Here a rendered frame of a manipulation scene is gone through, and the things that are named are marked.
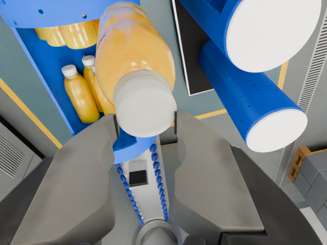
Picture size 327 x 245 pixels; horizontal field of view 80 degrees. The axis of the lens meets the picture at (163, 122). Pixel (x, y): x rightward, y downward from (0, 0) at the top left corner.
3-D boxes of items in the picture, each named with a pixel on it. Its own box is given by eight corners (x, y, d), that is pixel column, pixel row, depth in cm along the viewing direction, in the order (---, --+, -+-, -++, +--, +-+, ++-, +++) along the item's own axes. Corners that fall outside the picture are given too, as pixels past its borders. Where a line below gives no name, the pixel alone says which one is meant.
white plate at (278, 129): (241, 155, 100) (240, 153, 101) (293, 148, 102) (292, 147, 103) (255, 114, 81) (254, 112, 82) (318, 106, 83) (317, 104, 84)
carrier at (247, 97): (197, 73, 166) (230, 69, 167) (239, 154, 101) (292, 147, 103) (199, 38, 146) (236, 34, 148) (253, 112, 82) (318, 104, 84)
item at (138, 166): (129, 165, 112) (129, 189, 100) (128, 160, 109) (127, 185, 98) (147, 162, 112) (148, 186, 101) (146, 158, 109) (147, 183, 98)
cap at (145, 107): (183, 95, 14) (191, 111, 12) (149, 131, 15) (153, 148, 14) (137, 64, 12) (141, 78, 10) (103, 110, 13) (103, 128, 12)
